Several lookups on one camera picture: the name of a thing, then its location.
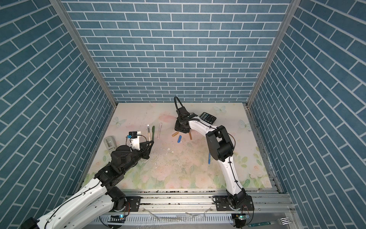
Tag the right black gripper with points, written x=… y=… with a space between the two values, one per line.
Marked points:
x=177 y=127

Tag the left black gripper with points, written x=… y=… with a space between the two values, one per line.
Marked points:
x=144 y=149

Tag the green pen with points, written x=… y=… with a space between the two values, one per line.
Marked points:
x=152 y=133

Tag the pink pen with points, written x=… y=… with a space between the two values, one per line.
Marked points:
x=159 y=131

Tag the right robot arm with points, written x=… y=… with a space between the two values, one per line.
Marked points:
x=221 y=149

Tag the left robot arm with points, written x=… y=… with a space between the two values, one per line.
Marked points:
x=99 y=196

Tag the black calculator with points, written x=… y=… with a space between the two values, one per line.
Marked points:
x=208 y=118

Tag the grey stapler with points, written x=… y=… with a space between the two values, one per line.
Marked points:
x=110 y=144

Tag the metal fork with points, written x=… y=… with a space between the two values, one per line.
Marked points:
x=280 y=221

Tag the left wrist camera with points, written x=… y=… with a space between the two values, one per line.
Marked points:
x=134 y=138

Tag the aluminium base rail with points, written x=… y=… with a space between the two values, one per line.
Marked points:
x=202 y=201

